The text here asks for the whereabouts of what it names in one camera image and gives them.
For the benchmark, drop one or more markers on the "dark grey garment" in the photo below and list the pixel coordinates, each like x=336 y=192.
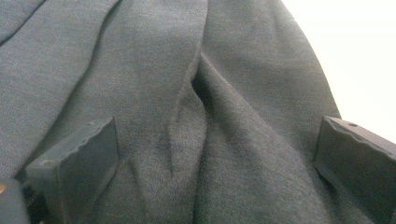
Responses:
x=155 y=62

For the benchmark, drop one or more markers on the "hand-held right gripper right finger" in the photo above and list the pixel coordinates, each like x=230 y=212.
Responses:
x=358 y=161

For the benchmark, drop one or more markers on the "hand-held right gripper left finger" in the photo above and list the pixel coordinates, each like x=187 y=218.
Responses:
x=77 y=168

